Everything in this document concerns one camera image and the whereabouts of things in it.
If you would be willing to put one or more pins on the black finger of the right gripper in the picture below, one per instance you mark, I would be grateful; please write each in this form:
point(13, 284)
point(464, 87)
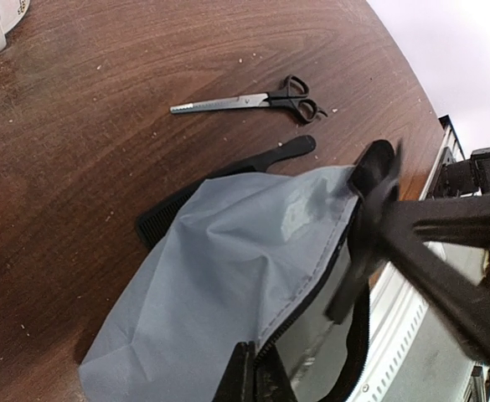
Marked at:
point(388, 229)

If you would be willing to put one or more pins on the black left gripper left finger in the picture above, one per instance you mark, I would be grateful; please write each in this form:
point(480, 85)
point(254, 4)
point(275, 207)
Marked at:
point(238, 381)

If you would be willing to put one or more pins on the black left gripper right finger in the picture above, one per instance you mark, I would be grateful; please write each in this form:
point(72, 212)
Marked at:
point(271, 381)

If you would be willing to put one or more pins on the grey zippered pouch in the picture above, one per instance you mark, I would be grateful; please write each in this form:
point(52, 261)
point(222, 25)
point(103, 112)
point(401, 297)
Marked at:
point(245, 255)

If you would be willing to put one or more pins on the thinning scissors black handles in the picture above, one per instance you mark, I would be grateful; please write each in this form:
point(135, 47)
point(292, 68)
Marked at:
point(293, 96)

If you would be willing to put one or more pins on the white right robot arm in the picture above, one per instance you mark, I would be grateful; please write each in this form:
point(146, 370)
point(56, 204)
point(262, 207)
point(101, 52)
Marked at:
point(358, 334)

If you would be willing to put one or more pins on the aluminium table front rail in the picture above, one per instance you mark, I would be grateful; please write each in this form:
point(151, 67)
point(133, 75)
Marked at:
point(411, 357)

